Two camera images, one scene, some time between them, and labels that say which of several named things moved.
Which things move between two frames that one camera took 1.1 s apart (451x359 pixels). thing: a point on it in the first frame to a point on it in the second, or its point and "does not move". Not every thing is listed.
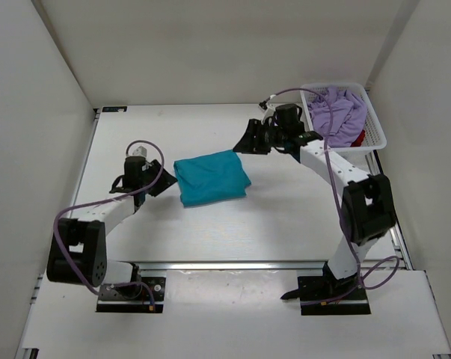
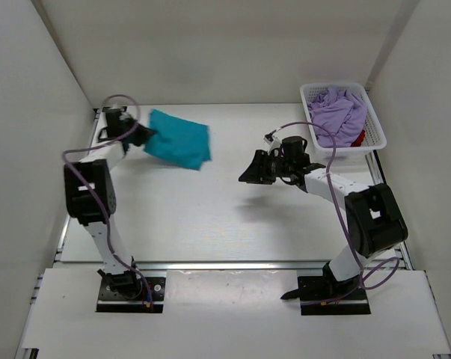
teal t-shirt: [212, 177] to [177, 141]
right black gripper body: [268, 139] to [273, 168]
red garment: [359, 140] does not move
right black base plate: [313, 289] does not move
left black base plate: [145, 295] does not move
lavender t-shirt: [349, 115] does not move
